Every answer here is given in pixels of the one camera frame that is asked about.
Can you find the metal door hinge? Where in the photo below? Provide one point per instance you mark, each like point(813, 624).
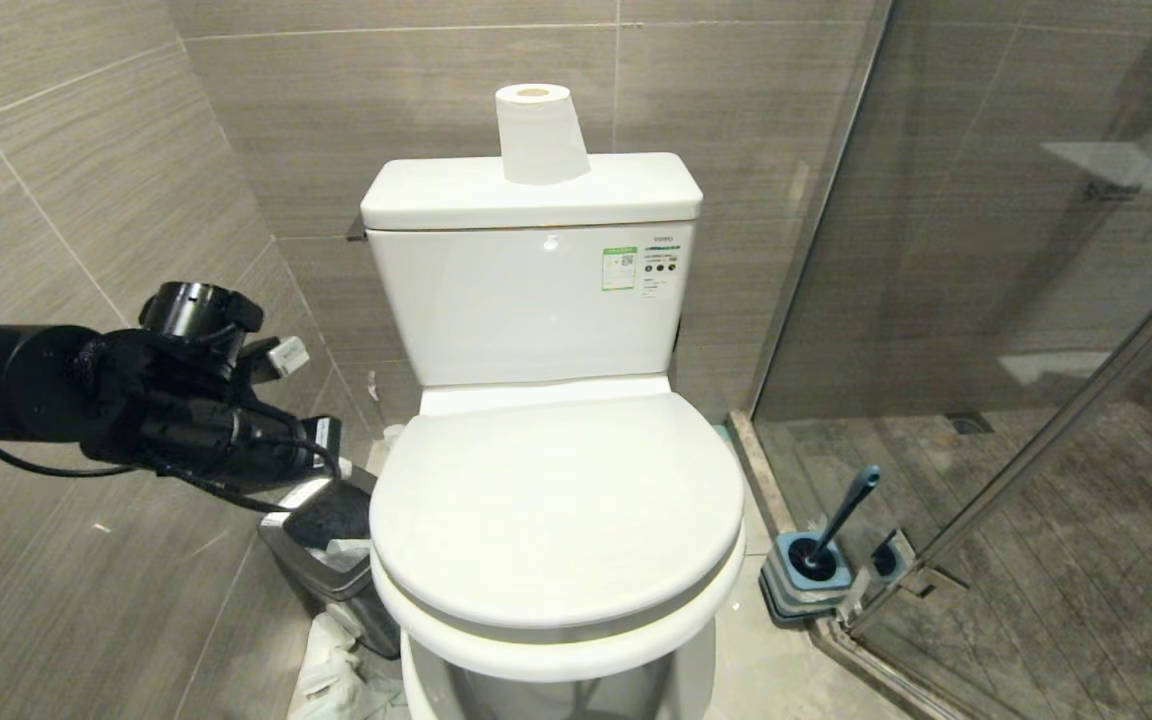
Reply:
point(921, 580)

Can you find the white toilet seat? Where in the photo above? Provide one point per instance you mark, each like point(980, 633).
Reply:
point(536, 650)

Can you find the shower floor drain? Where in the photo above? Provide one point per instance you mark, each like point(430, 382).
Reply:
point(970, 423)

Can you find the glass shower panel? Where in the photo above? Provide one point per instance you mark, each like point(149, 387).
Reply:
point(956, 200)

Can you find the white plastic bag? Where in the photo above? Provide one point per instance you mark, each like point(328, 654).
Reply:
point(336, 670)

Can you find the white toilet tank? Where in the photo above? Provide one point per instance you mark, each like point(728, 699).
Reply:
point(496, 310)

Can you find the white toilet bowl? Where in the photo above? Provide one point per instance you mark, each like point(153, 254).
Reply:
point(433, 692)

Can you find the shower wall shelf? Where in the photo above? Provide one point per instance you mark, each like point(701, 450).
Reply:
point(1126, 165)

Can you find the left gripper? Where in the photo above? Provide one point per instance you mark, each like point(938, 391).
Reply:
point(226, 440)

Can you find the blue toilet brush holder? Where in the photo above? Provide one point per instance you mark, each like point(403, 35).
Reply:
point(786, 585)

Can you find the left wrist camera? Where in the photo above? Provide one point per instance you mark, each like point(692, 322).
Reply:
point(288, 356)

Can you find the glass shower door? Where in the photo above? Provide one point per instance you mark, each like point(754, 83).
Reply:
point(1086, 560)

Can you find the black trash bin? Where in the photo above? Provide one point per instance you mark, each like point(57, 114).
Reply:
point(336, 520)

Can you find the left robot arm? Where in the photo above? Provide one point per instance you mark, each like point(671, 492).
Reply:
point(26, 375)

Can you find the white toilet tank lid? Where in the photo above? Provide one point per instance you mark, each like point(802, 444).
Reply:
point(456, 195)

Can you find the blue toilet brush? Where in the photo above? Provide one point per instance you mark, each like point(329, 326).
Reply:
point(841, 515)

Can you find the white toilet paper roll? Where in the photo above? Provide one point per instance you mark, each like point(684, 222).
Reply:
point(541, 135)

